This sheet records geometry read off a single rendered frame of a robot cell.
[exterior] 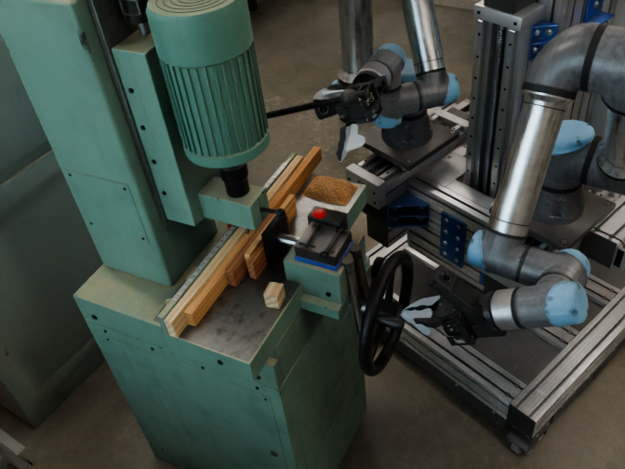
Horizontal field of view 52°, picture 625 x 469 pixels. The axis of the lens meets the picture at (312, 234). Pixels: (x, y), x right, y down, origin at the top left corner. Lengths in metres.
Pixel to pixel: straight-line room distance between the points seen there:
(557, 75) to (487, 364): 1.13
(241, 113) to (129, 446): 1.45
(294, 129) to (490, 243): 2.39
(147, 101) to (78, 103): 0.15
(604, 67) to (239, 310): 0.83
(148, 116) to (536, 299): 0.80
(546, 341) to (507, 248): 0.99
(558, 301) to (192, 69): 0.74
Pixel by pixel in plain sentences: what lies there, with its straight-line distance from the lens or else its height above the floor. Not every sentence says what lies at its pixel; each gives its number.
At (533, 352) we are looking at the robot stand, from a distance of 2.20.
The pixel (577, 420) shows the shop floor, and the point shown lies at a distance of 2.34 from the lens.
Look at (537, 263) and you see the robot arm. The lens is 1.27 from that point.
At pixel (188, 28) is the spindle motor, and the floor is 1.49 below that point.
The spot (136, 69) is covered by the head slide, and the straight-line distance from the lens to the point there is 1.28.
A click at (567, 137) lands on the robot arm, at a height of 1.05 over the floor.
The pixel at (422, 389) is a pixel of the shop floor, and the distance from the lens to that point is 2.33.
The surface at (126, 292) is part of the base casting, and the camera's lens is 1.66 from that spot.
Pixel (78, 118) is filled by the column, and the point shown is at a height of 1.27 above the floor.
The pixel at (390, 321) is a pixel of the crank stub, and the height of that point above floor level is 0.90.
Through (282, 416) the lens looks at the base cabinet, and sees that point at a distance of 1.58.
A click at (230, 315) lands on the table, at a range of 1.39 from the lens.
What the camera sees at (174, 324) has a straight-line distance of 1.36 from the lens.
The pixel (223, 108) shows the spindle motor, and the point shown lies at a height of 1.33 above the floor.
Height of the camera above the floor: 1.93
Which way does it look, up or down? 42 degrees down
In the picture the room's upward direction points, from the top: 8 degrees counter-clockwise
